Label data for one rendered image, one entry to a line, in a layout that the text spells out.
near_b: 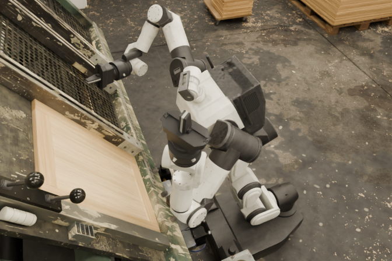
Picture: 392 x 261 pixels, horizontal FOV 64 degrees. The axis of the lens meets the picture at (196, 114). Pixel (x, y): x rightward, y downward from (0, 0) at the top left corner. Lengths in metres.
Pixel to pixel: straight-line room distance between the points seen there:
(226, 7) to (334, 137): 2.21
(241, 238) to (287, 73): 2.10
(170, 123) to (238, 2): 3.72
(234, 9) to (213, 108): 3.37
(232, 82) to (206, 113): 0.15
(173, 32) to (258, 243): 1.40
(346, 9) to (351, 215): 2.70
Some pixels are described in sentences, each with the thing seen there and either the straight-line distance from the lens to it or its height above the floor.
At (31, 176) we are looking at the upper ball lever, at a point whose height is 1.56.
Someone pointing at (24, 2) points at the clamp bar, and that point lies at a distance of 1.93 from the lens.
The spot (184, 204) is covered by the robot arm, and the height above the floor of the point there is 1.23.
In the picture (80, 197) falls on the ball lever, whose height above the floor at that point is 1.45.
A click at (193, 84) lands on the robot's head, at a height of 1.43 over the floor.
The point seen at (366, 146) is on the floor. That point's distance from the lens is 3.13.
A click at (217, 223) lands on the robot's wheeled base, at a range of 2.15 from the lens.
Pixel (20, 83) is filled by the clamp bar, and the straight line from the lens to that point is 1.22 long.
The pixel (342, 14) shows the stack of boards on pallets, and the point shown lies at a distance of 4.49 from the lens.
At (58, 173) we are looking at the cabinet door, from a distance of 1.07.
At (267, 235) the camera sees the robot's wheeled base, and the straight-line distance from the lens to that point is 2.19.
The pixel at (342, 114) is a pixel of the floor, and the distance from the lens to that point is 3.35.
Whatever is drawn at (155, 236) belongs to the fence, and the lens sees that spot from 1.26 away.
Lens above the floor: 2.11
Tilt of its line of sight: 44 degrees down
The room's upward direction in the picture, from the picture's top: straight up
